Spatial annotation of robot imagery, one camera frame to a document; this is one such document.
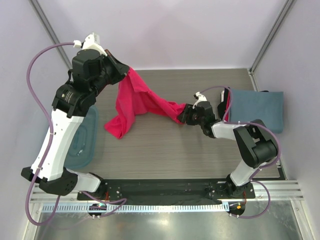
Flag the left aluminium frame post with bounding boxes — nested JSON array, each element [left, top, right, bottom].
[[28, 0, 72, 69]]

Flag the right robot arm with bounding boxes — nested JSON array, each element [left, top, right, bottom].
[[177, 101, 279, 198]]

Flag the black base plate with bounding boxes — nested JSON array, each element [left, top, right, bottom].
[[91, 178, 256, 206]]

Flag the folded black t shirt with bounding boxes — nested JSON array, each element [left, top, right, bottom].
[[217, 95, 227, 120]]

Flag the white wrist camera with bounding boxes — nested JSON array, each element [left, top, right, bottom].
[[193, 91, 208, 108], [73, 32, 107, 56]]

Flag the pink t shirt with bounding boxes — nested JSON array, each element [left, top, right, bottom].
[[104, 68, 186, 139]]

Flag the folded grey-blue t shirt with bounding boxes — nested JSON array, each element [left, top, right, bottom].
[[229, 89, 284, 134]]

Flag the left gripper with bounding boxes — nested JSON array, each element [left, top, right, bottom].
[[90, 49, 130, 97]]

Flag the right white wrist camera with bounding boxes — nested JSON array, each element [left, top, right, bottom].
[[193, 91, 208, 108]]

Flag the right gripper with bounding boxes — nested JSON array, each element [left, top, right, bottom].
[[177, 103, 205, 126]]

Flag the slotted cable duct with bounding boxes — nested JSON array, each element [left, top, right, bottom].
[[56, 202, 229, 214]]

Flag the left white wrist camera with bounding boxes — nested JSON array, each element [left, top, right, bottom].
[[73, 32, 107, 56]]

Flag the clear blue plastic bin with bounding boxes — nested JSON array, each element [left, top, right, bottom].
[[64, 105, 99, 170]]

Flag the aluminium frame post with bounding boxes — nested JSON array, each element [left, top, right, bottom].
[[28, 0, 72, 69], [248, 0, 298, 75]]

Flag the right aluminium frame post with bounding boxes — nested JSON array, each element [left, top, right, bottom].
[[248, 0, 298, 75]]

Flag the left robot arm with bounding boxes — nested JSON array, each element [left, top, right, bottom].
[[21, 49, 130, 200]]

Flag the folded white t shirt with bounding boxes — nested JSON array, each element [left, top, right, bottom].
[[220, 90, 225, 103]]

